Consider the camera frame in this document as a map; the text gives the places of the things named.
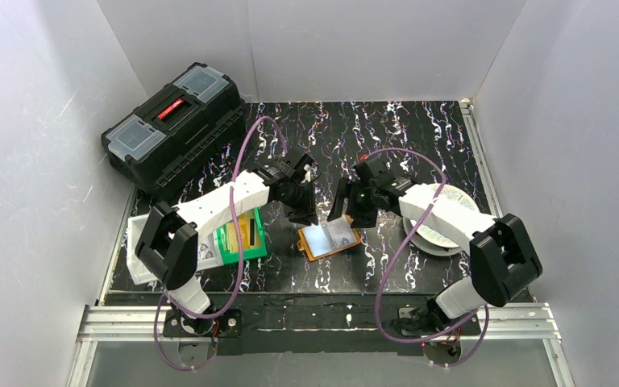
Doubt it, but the aluminium frame rail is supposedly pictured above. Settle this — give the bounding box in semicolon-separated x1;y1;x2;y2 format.
69;294;573;386

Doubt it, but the white foam tray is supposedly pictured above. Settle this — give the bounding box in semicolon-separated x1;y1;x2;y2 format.
126;214;224;285

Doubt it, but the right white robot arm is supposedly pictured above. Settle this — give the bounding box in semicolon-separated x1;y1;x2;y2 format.
328;156;543;323

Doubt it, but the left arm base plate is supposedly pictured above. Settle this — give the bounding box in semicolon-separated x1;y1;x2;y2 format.
162;309;243;338

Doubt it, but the purple cable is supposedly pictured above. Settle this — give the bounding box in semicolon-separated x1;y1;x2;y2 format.
359;148;490;369
152;115;288;372

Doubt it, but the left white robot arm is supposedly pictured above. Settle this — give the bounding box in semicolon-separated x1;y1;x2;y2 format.
127;152;318;320

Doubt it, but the orange leather card holder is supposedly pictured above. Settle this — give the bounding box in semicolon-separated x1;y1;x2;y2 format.
297;215;362;262

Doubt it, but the black plastic toolbox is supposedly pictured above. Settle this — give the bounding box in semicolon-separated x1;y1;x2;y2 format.
101;62;246;202

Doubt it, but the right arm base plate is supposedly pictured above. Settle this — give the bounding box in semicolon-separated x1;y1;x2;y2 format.
393;306;482;338

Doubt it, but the gold card in bin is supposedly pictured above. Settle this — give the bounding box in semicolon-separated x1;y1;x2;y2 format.
226;215;260;252

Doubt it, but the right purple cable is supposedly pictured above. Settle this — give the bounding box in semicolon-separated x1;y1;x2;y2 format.
359;148;490;369

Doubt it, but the green plastic bin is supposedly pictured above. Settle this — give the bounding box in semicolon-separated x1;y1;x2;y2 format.
215;208;268;265

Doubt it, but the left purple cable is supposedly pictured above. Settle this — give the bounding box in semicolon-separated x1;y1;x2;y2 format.
152;115;288;372

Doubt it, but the white filament spool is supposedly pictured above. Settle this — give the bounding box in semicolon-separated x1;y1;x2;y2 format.
410;185;480;258

